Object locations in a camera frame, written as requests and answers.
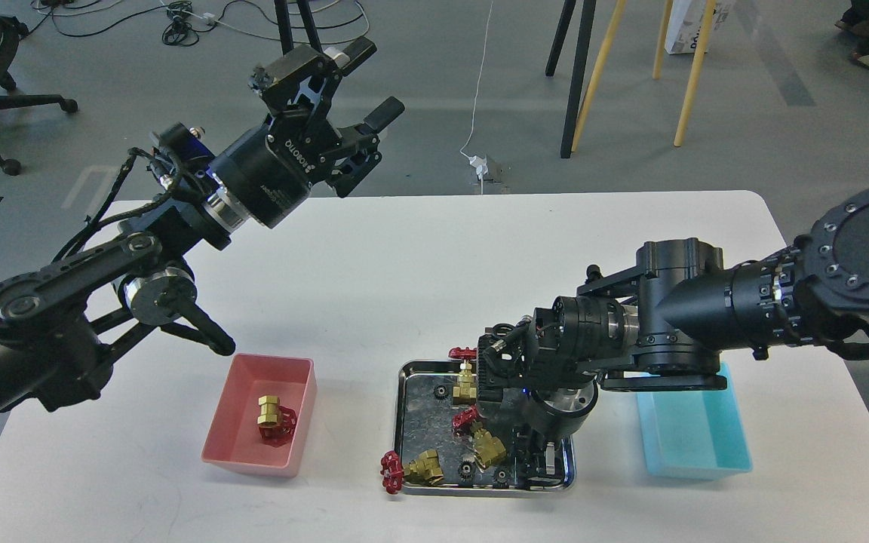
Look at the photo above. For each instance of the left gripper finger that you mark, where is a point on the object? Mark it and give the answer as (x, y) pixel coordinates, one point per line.
(356, 154)
(304, 81)

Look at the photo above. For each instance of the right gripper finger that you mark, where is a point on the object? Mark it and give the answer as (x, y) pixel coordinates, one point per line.
(524, 446)
(558, 458)

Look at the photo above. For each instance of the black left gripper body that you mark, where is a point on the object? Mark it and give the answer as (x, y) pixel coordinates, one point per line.
(270, 170)

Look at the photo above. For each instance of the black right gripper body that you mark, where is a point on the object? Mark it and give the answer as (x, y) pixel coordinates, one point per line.
(554, 415)

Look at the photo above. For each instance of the brass valve red handle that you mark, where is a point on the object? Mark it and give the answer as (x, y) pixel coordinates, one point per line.
(276, 423)
(465, 391)
(488, 450)
(425, 470)

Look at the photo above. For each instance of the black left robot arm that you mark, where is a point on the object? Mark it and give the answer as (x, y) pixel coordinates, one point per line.
(63, 327)

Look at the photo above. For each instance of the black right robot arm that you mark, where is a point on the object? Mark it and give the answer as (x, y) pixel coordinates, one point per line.
(662, 325)

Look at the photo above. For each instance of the blue plastic box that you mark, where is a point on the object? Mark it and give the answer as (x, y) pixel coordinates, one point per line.
(693, 434)

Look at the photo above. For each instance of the pink plastic box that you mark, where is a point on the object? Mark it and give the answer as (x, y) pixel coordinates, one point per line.
(233, 441)

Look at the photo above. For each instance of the white cardboard box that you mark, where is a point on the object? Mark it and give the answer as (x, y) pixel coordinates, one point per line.
(685, 22)

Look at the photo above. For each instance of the shiny metal tray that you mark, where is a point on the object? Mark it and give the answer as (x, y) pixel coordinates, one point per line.
(423, 422)

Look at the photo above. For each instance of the black tripod legs left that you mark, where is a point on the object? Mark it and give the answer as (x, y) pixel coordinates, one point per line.
(285, 27)

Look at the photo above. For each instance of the white power adapter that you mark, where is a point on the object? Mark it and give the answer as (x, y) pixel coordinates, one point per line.
(489, 175)

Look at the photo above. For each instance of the yellow wooden leg left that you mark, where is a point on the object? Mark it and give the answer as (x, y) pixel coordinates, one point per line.
(597, 71)

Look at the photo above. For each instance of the yellow wooden leg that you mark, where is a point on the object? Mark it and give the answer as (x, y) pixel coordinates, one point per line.
(597, 71)
(702, 44)

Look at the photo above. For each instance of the black stand legs right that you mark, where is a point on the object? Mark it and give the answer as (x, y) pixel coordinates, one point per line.
(583, 43)

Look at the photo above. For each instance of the yellow wooden leg right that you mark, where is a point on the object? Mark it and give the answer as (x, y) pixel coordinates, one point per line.
(702, 44)

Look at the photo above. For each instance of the brass valve top red handle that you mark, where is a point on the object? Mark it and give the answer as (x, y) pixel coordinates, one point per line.
(465, 391)

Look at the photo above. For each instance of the brass valve bottom red handle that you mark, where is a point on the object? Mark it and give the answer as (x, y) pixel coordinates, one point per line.
(425, 470)

